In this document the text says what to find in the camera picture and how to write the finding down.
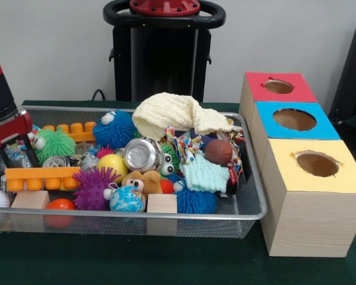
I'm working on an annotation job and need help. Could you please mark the orange toy building brick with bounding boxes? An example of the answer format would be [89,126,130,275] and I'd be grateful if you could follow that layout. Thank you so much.
[5,166,81,191]

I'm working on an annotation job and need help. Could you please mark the green spiky ball with eyes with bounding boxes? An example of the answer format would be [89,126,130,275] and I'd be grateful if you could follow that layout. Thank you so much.
[31,127,77,166]

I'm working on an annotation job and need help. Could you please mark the black looped cable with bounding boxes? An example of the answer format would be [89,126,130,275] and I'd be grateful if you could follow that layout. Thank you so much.
[91,88,107,102]

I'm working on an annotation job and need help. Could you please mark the wooden box with three holes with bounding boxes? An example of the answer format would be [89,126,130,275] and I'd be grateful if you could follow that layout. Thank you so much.
[239,72,356,258]

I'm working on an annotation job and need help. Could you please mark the smooth yellow ball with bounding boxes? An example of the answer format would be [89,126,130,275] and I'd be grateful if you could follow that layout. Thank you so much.
[96,153,128,182]

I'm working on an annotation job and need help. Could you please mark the blue white patterned ball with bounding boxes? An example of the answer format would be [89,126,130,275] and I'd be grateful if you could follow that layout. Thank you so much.
[109,185,147,213]

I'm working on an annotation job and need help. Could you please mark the shallow silver mesh bin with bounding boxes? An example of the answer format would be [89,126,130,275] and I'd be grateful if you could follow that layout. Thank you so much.
[0,106,268,239]

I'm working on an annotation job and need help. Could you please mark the blue spiky rubber ball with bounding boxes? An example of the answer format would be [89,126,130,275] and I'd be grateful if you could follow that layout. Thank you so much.
[93,109,136,149]

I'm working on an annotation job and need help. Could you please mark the purple spiky ball with eyes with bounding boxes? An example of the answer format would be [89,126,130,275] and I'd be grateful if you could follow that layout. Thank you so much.
[72,166,122,211]

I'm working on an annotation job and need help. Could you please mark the brown toy football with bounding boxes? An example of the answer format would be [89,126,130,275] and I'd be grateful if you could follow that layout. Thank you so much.
[204,139,233,166]

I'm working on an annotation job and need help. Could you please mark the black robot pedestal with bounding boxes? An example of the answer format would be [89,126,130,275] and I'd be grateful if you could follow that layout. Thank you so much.
[103,0,226,103]

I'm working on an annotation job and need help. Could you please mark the red orange ball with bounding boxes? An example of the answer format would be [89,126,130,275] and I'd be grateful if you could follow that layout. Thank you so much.
[45,198,76,229]

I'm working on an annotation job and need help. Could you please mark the dark green table cloth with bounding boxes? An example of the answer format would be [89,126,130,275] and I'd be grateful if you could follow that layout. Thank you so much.
[0,100,356,285]

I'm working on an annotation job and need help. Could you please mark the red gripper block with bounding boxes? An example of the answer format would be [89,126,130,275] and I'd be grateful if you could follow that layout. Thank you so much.
[0,107,40,169]

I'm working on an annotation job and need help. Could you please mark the black upright panel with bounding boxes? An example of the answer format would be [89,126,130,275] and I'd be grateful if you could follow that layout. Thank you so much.
[328,19,356,119]

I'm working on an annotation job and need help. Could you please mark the cream knitted cloth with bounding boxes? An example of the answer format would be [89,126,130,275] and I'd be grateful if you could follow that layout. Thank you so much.
[132,92,243,141]

